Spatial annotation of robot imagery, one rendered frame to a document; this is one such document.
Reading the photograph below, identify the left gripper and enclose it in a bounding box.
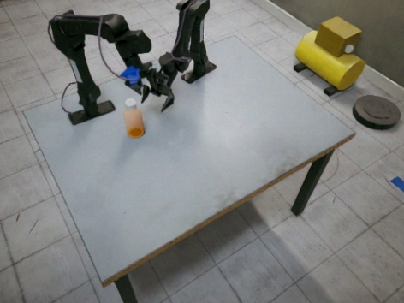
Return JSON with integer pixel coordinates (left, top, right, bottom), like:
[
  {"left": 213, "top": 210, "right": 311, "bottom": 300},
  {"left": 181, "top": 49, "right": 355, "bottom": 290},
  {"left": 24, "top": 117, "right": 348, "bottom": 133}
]
[{"left": 141, "top": 73, "right": 175, "bottom": 111}]

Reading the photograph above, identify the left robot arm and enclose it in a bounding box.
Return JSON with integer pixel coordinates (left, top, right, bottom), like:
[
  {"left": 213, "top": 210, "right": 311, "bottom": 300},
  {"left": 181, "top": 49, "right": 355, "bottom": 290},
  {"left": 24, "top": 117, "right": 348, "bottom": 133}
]
[{"left": 158, "top": 0, "right": 217, "bottom": 84}]

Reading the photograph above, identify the orange plastic bottle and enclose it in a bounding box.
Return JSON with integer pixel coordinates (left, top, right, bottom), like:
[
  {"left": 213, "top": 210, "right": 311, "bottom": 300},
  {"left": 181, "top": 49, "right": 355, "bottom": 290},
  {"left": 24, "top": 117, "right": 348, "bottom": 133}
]
[{"left": 123, "top": 107, "right": 145, "bottom": 138}]

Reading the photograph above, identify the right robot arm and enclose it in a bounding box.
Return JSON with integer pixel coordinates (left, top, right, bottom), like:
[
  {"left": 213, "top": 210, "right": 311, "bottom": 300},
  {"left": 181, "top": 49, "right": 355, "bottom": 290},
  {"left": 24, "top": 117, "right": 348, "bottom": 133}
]
[{"left": 50, "top": 13, "right": 152, "bottom": 125}]

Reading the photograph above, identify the white ribbed bottle cap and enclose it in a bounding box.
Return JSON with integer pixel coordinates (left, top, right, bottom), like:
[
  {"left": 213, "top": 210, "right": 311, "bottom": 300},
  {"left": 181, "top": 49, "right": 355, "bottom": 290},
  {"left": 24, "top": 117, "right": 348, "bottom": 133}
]
[{"left": 125, "top": 98, "right": 136, "bottom": 110}]

